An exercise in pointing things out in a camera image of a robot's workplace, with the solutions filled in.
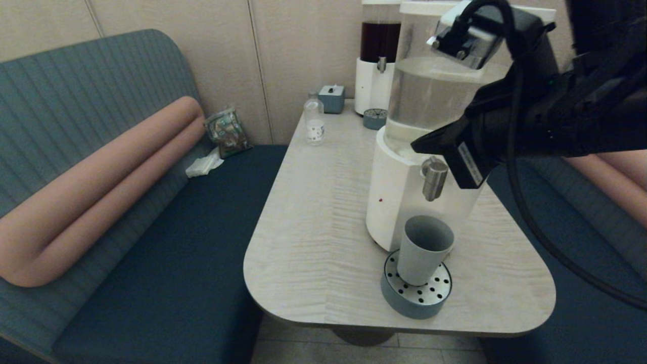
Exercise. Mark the white crumpled tissue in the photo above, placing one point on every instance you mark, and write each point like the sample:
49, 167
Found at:
204, 164

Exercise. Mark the grey plastic cup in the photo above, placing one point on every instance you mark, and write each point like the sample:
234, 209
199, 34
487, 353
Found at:
422, 253

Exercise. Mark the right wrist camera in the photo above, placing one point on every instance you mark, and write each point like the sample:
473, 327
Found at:
470, 35

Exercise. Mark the pink bolster cushion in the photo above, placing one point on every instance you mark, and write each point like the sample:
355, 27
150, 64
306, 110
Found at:
616, 177
101, 202

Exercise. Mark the large blue perforated drip tray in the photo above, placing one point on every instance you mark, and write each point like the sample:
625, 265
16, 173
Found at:
404, 301

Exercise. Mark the dark drink dispenser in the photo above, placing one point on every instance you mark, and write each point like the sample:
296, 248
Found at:
379, 40

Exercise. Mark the large metal dispenser tap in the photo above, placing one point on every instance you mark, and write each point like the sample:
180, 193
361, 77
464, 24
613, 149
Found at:
434, 182

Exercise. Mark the blue-grey tissue box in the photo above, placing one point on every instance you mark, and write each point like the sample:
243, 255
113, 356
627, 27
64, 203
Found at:
331, 98

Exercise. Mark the small blue perforated drip tray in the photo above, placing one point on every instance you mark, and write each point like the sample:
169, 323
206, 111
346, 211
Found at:
374, 120

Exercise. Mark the small metal dispenser tap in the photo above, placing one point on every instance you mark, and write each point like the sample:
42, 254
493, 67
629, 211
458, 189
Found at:
381, 64

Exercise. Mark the large clear water dispenser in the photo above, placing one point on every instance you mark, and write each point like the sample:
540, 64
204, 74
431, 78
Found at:
404, 202

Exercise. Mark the small clear bottle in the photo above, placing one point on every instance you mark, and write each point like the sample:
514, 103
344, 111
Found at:
314, 121

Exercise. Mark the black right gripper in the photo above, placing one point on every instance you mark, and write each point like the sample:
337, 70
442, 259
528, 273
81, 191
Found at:
490, 131

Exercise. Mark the crumpled snack bag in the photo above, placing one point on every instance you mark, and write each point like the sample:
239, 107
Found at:
227, 134

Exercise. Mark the table pedestal with brass base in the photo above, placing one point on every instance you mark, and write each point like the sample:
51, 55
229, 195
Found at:
364, 337

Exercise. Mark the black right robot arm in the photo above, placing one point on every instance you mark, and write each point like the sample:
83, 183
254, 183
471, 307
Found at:
591, 101

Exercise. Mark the teal upholstered bench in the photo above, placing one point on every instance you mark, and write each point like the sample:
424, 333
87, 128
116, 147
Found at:
596, 333
76, 91

